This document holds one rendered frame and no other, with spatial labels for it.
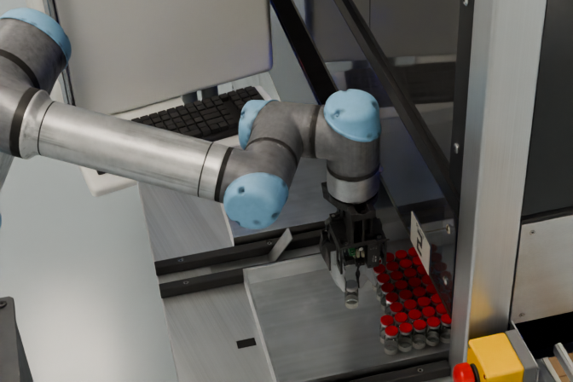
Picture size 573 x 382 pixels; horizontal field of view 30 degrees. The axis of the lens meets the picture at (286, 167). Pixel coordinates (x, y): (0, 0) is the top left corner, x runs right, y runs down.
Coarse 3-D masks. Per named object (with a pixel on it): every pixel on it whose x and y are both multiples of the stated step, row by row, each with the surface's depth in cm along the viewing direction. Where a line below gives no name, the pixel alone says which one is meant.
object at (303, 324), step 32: (320, 256) 179; (256, 288) 178; (288, 288) 177; (320, 288) 177; (256, 320) 170; (288, 320) 172; (320, 320) 171; (352, 320) 171; (288, 352) 166; (320, 352) 166; (352, 352) 166; (384, 352) 165; (416, 352) 165; (448, 352) 161
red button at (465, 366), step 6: (456, 366) 146; (462, 366) 145; (468, 366) 145; (456, 372) 145; (462, 372) 145; (468, 372) 145; (456, 378) 145; (462, 378) 144; (468, 378) 144; (474, 378) 146
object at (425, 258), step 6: (414, 222) 165; (414, 228) 165; (420, 228) 163; (414, 234) 166; (414, 240) 167; (426, 240) 160; (414, 246) 167; (426, 246) 161; (426, 252) 161; (420, 258) 165; (426, 258) 162; (426, 264) 163; (426, 270) 163
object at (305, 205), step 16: (304, 160) 204; (320, 160) 204; (304, 176) 201; (320, 176) 200; (304, 192) 197; (320, 192) 197; (384, 192) 196; (288, 208) 194; (304, 208) 193; (320, 208) 193; (336, 208) 193; (384, 208) 187; (272, 224) 190; (288, 224) 190; (304, 224) 185; (320, 224) 186; (240, 240) 184; (256, 240) 185
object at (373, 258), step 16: (352, 208) 151; (368, 208) 151; (336, 224) 158; (352, 224) 151; (368, 224) 155; (336, 240) 155; (352, 240) 153; (368, 240) 154; (384, 240) 155; (336, 256) 157; (352, 256) 157; (368, 256) 156; (384, 256) 157
